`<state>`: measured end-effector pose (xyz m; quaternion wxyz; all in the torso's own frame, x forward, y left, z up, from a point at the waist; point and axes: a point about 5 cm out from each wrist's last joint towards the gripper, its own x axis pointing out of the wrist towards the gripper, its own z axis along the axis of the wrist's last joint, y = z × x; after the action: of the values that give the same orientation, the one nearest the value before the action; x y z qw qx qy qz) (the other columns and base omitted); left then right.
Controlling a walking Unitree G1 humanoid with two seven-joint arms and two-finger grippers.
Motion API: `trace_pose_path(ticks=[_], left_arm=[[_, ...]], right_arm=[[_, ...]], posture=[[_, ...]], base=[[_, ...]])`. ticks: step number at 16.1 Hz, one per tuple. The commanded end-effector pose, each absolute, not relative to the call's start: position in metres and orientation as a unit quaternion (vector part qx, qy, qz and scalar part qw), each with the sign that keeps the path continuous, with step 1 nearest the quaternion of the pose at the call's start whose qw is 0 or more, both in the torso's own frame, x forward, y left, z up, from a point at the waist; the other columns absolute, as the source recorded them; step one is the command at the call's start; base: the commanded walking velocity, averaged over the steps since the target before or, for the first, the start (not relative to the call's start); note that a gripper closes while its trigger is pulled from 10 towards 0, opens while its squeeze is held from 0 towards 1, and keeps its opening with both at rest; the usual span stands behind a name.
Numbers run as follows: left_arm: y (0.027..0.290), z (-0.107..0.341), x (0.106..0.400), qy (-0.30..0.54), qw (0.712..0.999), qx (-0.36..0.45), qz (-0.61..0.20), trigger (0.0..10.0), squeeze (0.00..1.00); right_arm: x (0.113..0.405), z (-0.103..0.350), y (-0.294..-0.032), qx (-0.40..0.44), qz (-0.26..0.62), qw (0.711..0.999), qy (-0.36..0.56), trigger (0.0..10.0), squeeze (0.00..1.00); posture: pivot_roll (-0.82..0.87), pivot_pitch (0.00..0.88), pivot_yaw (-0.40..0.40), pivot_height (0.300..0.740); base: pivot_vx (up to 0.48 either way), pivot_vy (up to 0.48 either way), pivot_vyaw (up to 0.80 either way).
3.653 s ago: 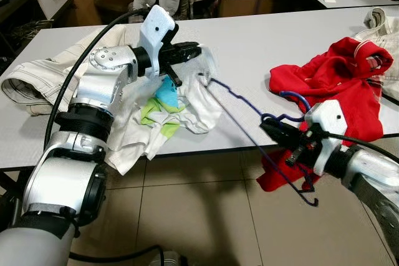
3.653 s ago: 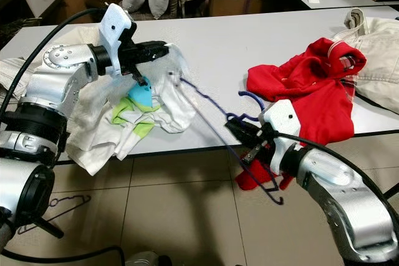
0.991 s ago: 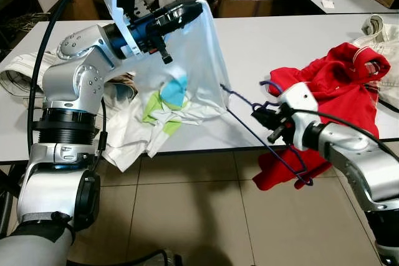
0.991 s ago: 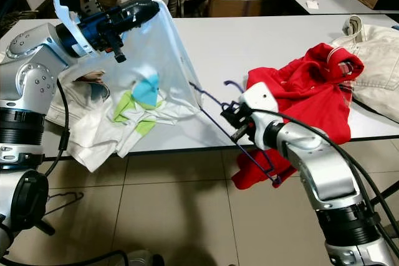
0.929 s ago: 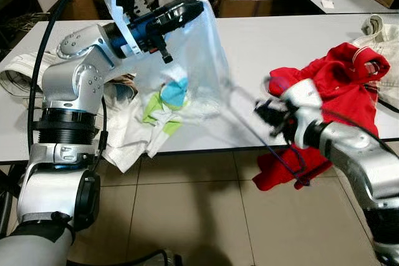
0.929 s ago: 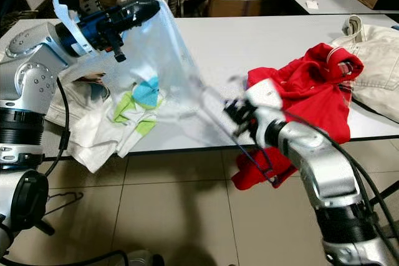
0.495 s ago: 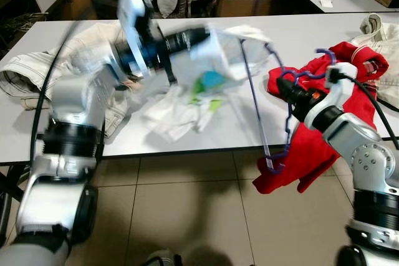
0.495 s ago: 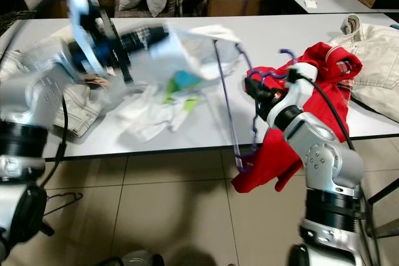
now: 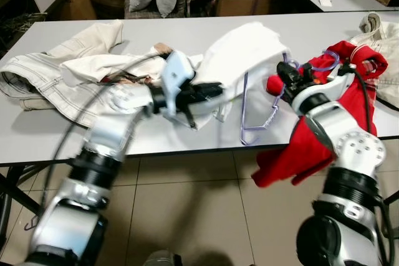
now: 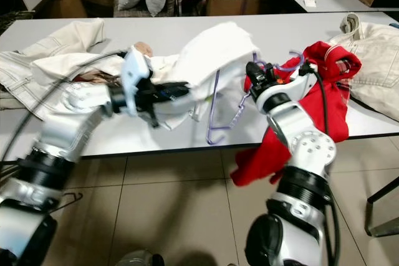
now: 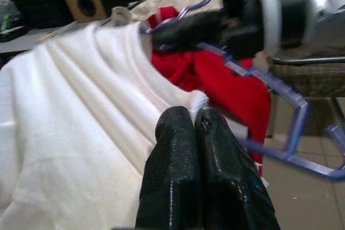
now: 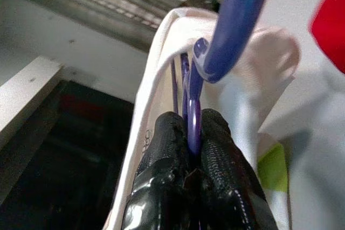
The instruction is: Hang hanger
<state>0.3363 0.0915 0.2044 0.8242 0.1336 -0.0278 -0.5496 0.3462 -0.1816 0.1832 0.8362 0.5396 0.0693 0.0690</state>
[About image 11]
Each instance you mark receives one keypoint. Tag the black plastic crate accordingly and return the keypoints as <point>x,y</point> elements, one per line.
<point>40,6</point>

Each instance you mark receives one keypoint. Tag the white T-shirt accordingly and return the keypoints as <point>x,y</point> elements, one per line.
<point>81,106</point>

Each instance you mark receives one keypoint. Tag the light wooden stick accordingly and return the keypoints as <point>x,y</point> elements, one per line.
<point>45,36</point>

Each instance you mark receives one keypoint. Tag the purple plastic hanger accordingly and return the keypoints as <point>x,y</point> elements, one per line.
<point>297,127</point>

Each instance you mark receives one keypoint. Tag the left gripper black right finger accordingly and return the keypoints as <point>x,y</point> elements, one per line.
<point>226,176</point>

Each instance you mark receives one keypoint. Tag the brown plaid metal-frame chair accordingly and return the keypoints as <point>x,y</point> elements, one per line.
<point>310,79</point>

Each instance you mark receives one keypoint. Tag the red hoodie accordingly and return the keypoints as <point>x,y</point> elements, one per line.
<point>221,87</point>

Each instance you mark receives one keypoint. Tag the white rolled sock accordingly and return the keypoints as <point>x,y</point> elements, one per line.
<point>120,15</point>

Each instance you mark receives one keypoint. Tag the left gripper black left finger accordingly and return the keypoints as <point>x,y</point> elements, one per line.
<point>172,165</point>

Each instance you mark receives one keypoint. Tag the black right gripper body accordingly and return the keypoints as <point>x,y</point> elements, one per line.
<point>248,25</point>

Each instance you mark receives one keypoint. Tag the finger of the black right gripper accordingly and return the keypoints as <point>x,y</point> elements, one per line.
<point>194,26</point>
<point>205,44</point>

